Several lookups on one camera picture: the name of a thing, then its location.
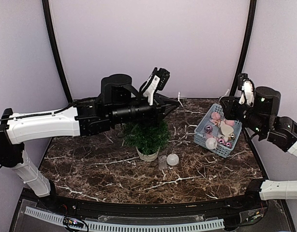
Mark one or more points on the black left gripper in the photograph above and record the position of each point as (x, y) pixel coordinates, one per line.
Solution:
(161, 109)

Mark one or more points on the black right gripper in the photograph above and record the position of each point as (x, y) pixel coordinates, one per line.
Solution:
(230, 111)

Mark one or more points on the clear string light garland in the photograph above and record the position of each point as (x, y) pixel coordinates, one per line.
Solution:
(182, 152)

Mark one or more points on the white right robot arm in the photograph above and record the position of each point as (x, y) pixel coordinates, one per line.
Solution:
(274, 138)

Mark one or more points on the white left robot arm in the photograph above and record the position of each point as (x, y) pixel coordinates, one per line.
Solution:
(16, 129)

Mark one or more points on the small green christmas tree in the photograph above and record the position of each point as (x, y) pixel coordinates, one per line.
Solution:
(147, 136)

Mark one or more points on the white tree pot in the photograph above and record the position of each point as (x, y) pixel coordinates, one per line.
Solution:
(147, 158)

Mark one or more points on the pink bow ornament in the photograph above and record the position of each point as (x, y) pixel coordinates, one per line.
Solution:
(215, 116)

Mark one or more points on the blue plastic basket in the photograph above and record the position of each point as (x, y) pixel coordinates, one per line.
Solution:
(215, 141)

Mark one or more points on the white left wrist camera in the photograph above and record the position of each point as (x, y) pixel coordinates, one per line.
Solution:
(156, 82)

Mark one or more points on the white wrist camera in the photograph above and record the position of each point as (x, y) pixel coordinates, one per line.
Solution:
(156, 82)
(246, 86)

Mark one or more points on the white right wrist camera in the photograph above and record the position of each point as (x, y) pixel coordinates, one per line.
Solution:
(246, 86)

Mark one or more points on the white cable duct strip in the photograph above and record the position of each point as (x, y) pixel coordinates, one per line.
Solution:
(76, 225)

